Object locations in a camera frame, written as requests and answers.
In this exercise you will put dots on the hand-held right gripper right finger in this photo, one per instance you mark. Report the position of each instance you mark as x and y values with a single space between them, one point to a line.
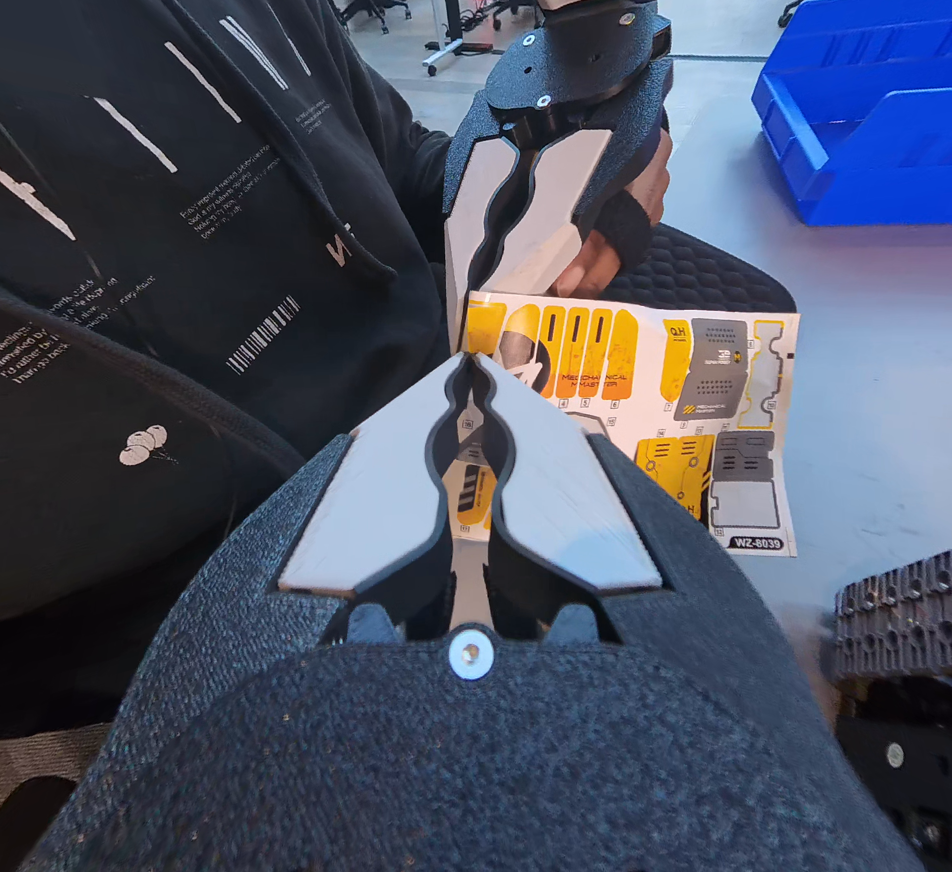
573 515

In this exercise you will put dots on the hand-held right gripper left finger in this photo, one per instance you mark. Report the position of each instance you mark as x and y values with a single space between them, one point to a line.
357 515

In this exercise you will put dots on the yellow brick toy robot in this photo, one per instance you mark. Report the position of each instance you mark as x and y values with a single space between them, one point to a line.
892 626

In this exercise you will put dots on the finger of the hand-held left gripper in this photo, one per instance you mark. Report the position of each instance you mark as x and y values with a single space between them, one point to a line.
468 203
565 188

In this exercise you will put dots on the grey desk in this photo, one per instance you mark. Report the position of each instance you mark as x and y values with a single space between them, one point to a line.
877 381

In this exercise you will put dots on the blue plastic storage bin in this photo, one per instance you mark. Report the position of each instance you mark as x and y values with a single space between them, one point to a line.
855 143

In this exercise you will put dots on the printed sticker sheet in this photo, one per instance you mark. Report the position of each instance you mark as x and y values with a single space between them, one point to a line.
669 366

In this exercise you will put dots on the person's left hand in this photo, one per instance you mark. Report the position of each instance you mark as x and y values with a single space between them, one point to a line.
595 270

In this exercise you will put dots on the person's black printed hoodie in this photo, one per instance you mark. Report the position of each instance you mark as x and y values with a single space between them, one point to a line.
186 217

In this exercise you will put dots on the person's left forearm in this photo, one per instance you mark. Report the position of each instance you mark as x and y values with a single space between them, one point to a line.
424 180

